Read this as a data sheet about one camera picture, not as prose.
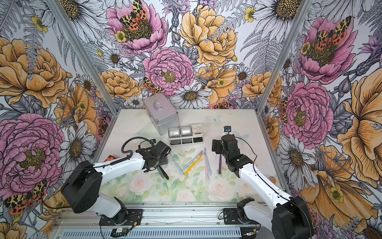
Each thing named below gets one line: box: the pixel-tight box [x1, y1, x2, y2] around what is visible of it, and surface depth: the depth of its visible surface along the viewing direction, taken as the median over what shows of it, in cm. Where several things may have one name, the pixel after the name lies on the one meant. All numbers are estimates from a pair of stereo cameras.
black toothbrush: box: [156, 165, 170, 180], surface depth 90 cm
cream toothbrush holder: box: [167, 123, 204, 146], surface depth 99 cm
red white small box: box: [103, 154, 118, 162], surface depth 93 cm
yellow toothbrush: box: [184, 153, 204, 176], surface depth 94 cm
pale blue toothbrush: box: [203, 147, 213, 176], surface depth 94 cm
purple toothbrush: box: [218, 153, 222, 175], surface depth 95 cm
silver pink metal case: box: [142, 92, 180, 136], surface depth 104 cm
